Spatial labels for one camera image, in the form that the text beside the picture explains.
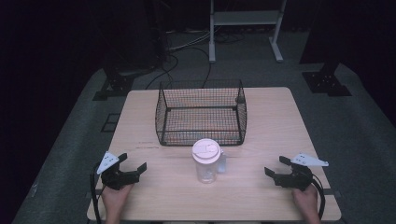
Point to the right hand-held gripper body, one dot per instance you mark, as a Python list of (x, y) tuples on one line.
[(295, 180)]

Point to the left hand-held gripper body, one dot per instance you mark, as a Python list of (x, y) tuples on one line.
[(120, 179)]

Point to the person's left hand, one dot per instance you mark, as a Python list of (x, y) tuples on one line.
[(114, 200)]

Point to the person's right hand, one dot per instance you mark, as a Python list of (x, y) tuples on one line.
[(306, 202)]

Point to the dark floor socket plate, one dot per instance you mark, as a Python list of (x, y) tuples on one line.
[(110, 122)]

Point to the clear plastic cup white lid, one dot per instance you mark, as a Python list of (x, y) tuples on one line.
[(206, 155)]

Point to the black stand base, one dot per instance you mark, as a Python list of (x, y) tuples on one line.
[(116, 84), (325, 82)]

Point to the white metal table frame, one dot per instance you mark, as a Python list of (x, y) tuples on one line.
[(246, 17)]

